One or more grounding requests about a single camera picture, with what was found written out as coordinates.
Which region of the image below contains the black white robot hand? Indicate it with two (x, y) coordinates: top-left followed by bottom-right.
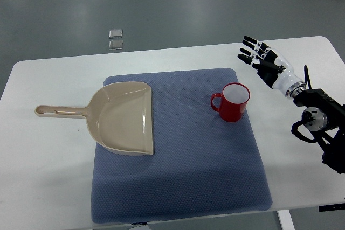
(238, 36), (306, 99)

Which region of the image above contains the red cup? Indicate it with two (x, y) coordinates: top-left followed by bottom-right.
(210, 82), (251, 123)

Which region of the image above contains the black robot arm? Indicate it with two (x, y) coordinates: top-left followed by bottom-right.
(287, 65), (344, 174)

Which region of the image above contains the beige plastic dustpan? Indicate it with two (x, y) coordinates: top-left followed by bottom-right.
(34, 81), (154, 156)

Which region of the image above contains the black table control panel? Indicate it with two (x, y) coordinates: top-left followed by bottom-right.
(318, 203), (345, 212)

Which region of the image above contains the white table leg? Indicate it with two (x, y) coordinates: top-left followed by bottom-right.
(277, 210), (295, 230)

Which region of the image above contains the upper grey floor plate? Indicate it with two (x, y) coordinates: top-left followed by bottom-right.
(108, 29), (123, 39)

